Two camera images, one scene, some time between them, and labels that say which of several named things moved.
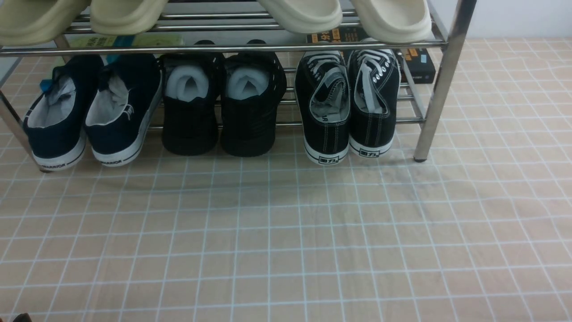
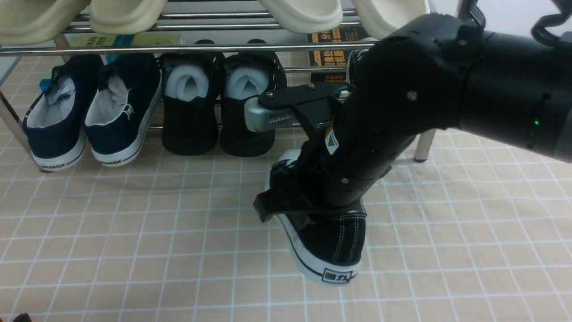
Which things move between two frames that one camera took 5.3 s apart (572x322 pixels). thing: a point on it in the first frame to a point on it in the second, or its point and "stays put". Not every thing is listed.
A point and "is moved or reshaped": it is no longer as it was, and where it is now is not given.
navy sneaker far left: [56, 120] stays put
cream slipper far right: [394, 21] stays put
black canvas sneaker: [322, 95] is moved or reshaped
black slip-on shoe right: [252, 82] stays put
